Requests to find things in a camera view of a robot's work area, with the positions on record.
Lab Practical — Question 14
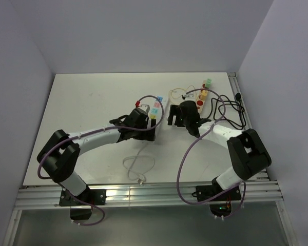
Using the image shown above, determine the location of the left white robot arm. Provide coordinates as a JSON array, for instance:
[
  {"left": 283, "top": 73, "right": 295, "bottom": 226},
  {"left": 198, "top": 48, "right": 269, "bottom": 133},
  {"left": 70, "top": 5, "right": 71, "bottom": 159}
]
[{"left": 36, "top": 108, "right": 161, "bottom": 204}]

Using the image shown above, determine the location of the black power cord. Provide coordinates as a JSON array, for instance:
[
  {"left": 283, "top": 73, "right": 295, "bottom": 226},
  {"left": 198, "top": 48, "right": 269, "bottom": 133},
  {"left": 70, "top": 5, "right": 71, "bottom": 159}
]
[{"left": 200, "top": 92, "right": 246, "bottom": 131}]

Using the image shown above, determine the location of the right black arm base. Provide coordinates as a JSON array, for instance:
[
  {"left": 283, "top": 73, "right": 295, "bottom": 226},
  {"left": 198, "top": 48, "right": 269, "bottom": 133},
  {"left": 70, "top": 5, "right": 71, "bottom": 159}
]
[{"left": 191, "top": 179, "right": 245, "bottom": 220}]

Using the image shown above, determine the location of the white multicolour power strip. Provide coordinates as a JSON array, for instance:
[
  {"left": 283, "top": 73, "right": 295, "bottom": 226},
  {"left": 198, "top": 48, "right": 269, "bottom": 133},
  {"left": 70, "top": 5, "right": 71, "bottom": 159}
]
[{"left": 144, "top": 95, "right": 169, "bottom": 143}]

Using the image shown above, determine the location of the green usb charger plug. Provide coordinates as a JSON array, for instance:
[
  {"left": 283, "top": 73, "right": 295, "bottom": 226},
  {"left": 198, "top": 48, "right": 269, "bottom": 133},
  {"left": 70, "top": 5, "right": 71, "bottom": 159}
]
[{"left": 204, "top": 78, "right": 212, "bottom": 89}]

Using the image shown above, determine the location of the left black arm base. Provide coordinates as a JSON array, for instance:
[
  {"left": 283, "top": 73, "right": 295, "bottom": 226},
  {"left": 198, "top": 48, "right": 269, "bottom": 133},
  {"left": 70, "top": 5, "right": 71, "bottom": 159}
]
[{"left": 59, "top": 187, "right": 106, "bottom": 226}]

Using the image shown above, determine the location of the aluminium front rail frame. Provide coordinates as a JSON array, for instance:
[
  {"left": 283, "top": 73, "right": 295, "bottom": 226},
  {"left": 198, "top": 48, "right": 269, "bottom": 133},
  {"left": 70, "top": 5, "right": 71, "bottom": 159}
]
[{"left": 3, "top": 179, "right": 299, "bottom": 245}]

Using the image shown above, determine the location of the beige red power strip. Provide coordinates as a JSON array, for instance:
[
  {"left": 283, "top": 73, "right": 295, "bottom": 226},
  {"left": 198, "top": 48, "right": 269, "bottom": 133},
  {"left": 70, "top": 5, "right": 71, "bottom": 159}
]
[{"left": 196, "top": 79, "right": 211, "bottom": 113}]

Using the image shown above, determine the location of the yellow usb charger plug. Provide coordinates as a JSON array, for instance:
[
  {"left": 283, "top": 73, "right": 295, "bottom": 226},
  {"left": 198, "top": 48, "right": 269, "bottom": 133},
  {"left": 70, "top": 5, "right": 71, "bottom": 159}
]
[{"left": 199, "top": 90, "right": 208, "bottom": 100}]

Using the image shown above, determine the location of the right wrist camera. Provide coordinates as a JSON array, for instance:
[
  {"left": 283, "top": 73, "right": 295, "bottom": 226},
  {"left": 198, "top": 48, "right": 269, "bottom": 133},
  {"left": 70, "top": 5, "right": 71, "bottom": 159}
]
[{"left": 181, "top": 93, "right": 196, "bottom": 101}]

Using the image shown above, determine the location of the aluminium rail frame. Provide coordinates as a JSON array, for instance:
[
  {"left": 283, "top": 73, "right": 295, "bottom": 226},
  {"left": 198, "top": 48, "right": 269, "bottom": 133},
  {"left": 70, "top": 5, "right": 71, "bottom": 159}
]
[
  {"left": 3, "top": 179, "right": 299, "bottom": 245},
  {"left": 227, "top": 72, "right": 276, "bottom": 182}
]

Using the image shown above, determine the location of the aluminium right rail frame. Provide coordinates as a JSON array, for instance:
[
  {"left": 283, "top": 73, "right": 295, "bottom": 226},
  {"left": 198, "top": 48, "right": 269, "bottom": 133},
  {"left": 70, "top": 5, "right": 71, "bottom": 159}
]
[{"left": 227, "top": 72, "right": 276, "bottom": 182}]

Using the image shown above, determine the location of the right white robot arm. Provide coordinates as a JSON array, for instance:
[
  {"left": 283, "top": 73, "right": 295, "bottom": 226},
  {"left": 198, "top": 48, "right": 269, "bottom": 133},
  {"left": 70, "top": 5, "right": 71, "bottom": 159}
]
[{"left": 168, "top": 100, "right": 272, "bottom": 200}]

